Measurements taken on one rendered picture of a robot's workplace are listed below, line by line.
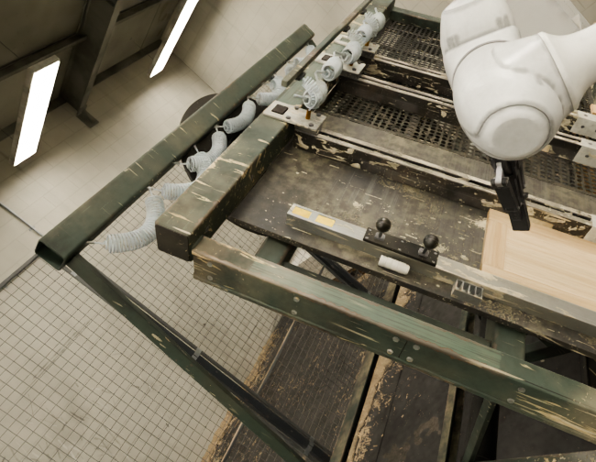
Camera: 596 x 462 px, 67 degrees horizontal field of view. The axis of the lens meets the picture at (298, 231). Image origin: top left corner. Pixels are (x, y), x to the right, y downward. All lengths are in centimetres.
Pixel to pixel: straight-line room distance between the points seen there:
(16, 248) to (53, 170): 113
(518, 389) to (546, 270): 42
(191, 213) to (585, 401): 96
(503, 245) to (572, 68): 87
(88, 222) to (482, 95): 131
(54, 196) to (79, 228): 467
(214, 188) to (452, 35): 73
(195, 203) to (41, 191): 516
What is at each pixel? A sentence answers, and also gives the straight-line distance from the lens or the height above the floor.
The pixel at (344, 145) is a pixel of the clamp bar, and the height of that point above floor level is 170.
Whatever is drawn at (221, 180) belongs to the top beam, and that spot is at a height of 191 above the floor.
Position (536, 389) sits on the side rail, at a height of 114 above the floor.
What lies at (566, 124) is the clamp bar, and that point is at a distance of 221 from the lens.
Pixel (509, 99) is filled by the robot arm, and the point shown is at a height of 173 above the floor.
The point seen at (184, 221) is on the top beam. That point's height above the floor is 191.
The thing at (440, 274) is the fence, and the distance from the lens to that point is 124.
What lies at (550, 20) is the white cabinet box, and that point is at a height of 69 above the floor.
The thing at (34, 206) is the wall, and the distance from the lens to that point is 617.
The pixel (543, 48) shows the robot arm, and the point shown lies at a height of 174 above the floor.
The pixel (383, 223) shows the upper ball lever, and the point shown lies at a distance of 112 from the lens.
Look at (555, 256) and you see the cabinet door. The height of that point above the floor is 107.
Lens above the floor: 190
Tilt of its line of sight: 11 degrees down
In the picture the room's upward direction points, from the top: 48 degrees counter-clockwise
